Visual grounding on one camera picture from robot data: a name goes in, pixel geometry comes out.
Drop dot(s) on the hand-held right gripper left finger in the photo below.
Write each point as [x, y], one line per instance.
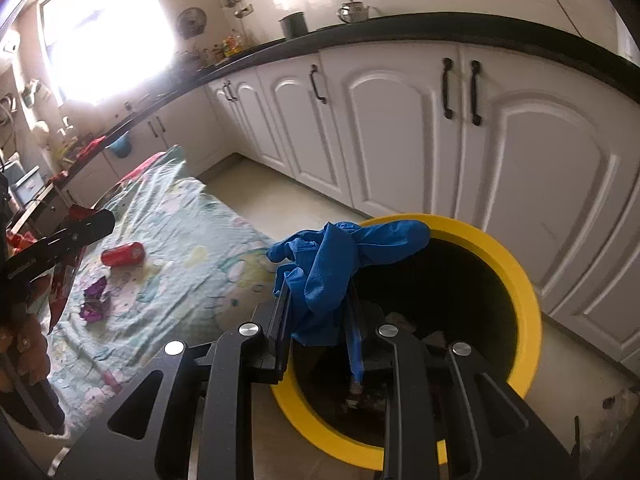
[281, 320]

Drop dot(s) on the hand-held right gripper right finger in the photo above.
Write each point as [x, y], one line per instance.
[354, 345]

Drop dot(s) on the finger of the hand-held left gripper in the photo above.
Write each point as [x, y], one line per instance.
[85, 227]

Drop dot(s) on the blue rubber glove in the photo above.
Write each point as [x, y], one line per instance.
[330, 280]

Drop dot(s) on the yellow rimmed black bin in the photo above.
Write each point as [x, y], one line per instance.
[505, 280]

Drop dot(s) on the person's left hand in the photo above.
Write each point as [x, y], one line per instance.
[27, 350]

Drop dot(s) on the red drink can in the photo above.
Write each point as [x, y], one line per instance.
[122, 254]

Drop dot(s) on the clear storage box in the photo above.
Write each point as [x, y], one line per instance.
[25, 182]

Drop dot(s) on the purple foil wrapper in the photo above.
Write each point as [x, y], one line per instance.
[95, 302]

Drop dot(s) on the red cloth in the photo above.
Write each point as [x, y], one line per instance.
[90, 146]

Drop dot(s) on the blue hanging basin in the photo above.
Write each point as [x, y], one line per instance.
[120, 146]

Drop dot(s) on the small pink wrapper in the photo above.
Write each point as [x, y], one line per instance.
[111, 380]

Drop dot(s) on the kitchen window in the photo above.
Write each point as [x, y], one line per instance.
[105, 30]

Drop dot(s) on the white kitchen cabinets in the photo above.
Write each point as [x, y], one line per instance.
[450, 160]

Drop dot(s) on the yellow bottle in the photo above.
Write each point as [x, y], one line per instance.
[232, 47]

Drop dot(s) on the steel pot on counter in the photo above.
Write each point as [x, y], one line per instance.
[292, 26]

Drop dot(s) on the steel teapot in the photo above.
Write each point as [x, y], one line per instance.
[352, 11]

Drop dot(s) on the small wall fan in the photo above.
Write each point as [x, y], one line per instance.
[190, 22]

